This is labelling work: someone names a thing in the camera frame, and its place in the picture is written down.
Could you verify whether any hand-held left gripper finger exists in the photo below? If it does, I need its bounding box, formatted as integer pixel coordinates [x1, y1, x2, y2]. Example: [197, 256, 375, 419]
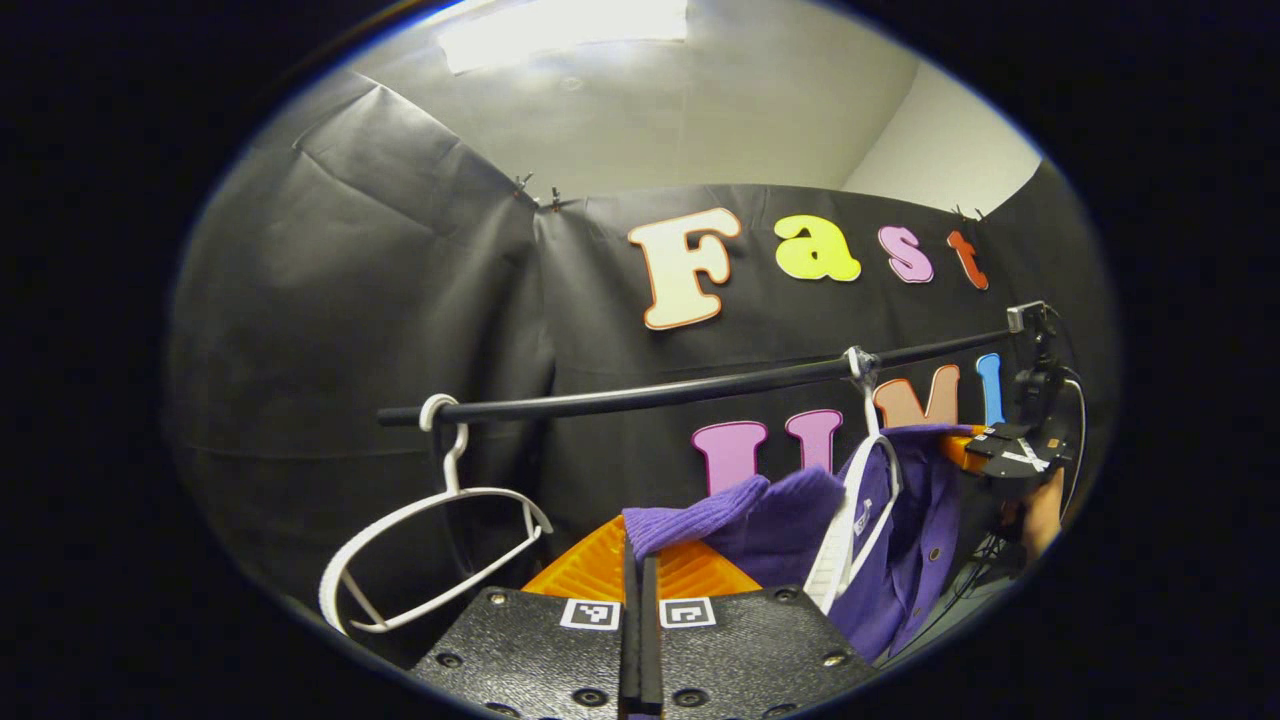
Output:
[641, 540, 881, 720]
[410, 515, 642, 720]

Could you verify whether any purple ribbed shirt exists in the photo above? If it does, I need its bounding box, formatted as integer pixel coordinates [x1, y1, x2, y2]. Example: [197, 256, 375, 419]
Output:
[622, 425, 976, 663]

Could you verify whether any white plastic hanger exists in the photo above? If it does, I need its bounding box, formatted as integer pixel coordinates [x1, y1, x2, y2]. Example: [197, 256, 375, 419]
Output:
[803, 345, 903, 613]
[318, 393, 554, 636]

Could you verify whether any black clothes rack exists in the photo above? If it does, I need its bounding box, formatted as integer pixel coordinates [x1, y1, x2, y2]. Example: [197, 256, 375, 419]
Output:
[377, 325, 1021, 429]

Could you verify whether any black backdrop cloth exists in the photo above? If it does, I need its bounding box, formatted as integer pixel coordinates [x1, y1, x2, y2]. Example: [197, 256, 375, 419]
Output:
[165, 70, 1116, 661]

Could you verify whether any ceiling light panel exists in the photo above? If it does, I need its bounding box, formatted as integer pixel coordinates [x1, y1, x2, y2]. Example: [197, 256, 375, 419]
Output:
[437, 0, 691, 76]

